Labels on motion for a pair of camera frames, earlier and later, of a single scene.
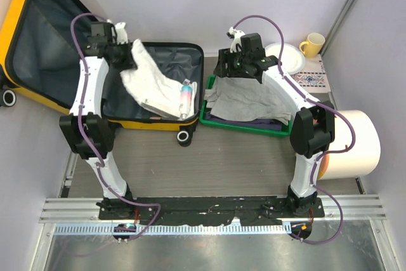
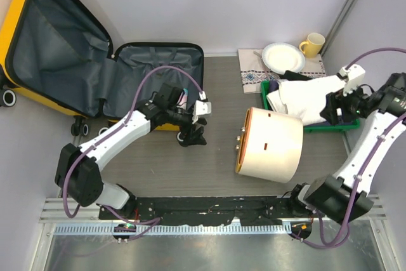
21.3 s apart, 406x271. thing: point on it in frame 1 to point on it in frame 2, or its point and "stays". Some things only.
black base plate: (212, 211) stays
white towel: (148, 82) to (306, 99)
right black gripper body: (238, 63) to (353, 105)
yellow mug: (313, 47) stays
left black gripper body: (124, 57) to (185, 118)
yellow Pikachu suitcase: (42, 32) stays
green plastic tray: (218, 122) to (328, 127)
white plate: (293, 60) stays
